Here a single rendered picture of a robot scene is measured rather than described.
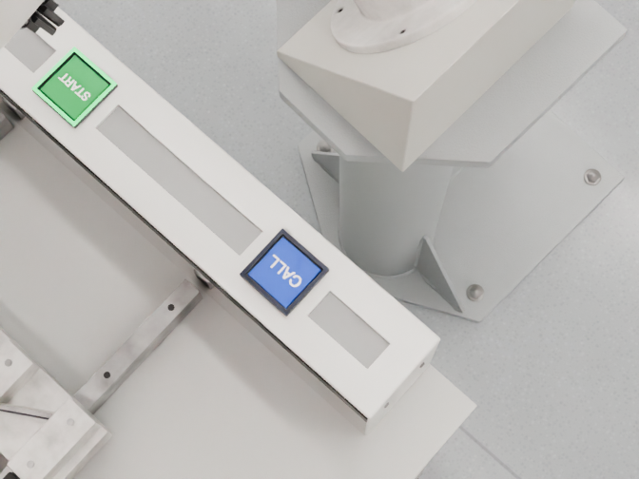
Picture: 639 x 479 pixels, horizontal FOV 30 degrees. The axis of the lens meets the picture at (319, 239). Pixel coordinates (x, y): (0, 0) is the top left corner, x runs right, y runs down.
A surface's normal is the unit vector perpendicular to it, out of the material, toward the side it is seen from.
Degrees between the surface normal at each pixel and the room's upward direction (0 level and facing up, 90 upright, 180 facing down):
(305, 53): 45
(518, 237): 0
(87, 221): 0
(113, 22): 0
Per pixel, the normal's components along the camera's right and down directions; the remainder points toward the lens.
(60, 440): -0.02, -0.25
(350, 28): -0.51, -0.66
